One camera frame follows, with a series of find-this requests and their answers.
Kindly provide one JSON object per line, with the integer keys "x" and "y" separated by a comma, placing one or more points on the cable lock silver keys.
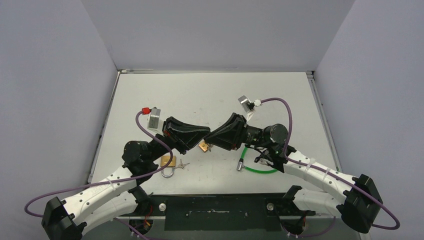
{"x": 263, "y": 161}

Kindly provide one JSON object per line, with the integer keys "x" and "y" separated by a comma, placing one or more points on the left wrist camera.
{"x": 154, "y": 119}

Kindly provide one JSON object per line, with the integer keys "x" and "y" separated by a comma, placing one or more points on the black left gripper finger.
{"x": 175, "y": 127}
{"x": 190, "y": 139}

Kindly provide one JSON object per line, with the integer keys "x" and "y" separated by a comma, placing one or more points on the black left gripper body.
{"x": 176, "y": 139}

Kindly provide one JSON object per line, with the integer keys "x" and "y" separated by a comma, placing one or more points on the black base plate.
{"x": 220, "y": 212}

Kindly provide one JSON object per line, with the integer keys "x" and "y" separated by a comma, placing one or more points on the short brass padlock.
{"x": 168, "y": 164}

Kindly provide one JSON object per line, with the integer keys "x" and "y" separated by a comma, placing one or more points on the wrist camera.
{"x": 154, "y": 119}
{"x": 247, "y": 105}

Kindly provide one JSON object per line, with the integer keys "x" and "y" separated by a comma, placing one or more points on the long shackle brass padlock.
{"x": 205, "y": 147}

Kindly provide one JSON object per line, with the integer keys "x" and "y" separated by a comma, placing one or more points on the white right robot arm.
{"x": 355, "y": 200}

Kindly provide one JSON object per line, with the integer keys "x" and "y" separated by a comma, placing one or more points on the green cable lock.
{"x": 246, "y": 163}

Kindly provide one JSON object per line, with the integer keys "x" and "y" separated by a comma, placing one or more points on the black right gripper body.
{"x": 240, "y": 132}

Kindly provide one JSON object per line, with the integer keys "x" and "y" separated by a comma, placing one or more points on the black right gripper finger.
{"x": 225, "y": 140}
{"x": 235, "y": 124}

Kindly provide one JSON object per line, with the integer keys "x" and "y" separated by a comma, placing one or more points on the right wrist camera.
{"x": 247, "y": 105}

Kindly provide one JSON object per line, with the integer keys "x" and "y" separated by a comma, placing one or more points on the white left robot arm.
{"x": 121, "y": 193}

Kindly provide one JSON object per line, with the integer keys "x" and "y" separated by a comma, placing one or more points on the small silver key bunch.
{"x": 182, "y": 165}

